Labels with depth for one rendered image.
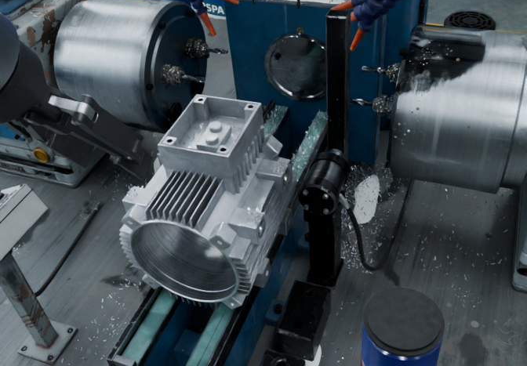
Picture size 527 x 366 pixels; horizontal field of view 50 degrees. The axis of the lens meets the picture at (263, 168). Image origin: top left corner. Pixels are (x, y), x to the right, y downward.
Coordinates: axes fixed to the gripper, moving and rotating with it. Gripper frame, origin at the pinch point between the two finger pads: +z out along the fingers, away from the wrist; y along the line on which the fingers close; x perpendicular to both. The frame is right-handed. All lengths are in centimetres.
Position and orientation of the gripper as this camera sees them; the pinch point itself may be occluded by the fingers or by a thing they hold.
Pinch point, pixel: (104, 154)
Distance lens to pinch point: 67.2
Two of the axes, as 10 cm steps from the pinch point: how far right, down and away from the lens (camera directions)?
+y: -9.3, -1.8, 3.3
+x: -2.7, 9.3, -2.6
